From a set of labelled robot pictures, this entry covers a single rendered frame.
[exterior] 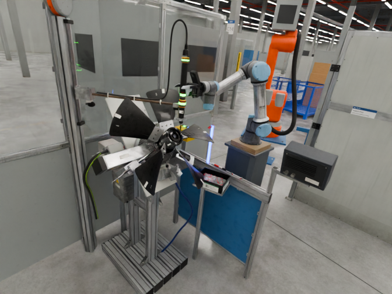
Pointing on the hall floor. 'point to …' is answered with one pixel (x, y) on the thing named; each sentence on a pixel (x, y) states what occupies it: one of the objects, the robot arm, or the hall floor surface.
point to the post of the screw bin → (198, 223)
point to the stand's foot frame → (158, 275)
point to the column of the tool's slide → (86, 209)
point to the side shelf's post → (123, 216)
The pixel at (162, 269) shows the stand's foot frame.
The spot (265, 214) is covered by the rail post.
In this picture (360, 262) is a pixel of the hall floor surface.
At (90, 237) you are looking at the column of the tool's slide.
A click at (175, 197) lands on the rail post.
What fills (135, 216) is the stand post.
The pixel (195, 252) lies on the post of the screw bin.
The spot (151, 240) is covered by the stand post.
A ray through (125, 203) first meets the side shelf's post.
